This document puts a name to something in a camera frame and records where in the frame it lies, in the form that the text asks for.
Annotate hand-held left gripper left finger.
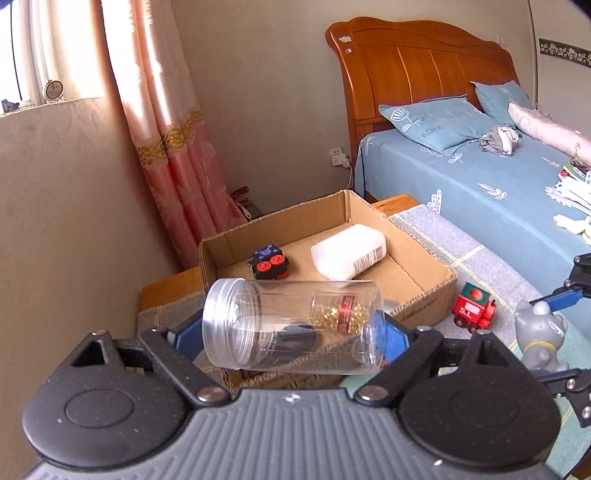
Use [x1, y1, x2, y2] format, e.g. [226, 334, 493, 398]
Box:
[69, 323, 232, 407]

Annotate wooden headboard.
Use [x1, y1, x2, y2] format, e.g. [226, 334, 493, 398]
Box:
[325, 16, 520, 204]

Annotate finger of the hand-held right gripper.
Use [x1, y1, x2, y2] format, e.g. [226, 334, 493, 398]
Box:
[530, 251, 591, 315]
[536, 367, 591, 428]

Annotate red toy train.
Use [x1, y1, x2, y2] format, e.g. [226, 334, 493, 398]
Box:
[451, 282, 498, 334]

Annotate black toy train car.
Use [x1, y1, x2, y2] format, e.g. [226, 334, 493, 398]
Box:
[248, 244, 291, 281]

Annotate cardboard box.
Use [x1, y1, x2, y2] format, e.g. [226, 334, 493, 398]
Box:
[198, 189, 459, 393]

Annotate crumpled grey cloth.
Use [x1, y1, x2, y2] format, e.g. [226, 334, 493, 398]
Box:
[478, 124, 520, 157]

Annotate plaid blanket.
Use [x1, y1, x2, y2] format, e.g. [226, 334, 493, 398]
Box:
[136, 200, 591, 480]

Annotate white paper cutouts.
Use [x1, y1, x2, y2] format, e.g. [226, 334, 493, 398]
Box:
[545, 173, 591, 241]

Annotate blue printed bedsheet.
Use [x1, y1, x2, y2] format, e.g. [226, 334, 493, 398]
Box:
[355, 127, 591, 333]

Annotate clear jar with gold pins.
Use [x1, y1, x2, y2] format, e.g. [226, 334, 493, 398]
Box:
[202, 278, 386, 374]

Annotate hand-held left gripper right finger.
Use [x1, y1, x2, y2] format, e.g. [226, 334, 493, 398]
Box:
[355, 314, 532, 409]

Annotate black oval device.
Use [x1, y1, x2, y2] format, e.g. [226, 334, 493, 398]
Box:
[274, 324, 324, 358]

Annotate dark red bag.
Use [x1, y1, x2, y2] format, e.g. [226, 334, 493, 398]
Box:
[229, 185, 264, 220]

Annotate blue pillow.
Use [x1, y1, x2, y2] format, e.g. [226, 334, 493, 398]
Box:
[378, 95, 497, 156]
[470, 80, 532, 130]

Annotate white plastic box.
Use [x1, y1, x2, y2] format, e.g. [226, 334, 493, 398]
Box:
[310, 224, 387, 281]

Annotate colourful printed packet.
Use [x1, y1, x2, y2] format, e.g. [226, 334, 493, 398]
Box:
[558, 156, 591, 185]

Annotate window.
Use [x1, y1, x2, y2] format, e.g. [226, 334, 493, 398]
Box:
[0, 0, 109, 114]

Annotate pink pillow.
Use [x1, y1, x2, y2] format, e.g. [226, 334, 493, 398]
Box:
[508, 102, 591, 160]

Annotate pink curtain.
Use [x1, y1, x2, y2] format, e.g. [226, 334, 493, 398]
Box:
[99, 0, 247, 236]

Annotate grey figure toy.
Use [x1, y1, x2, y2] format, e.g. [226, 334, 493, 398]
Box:
[514, 300, 571, 374]

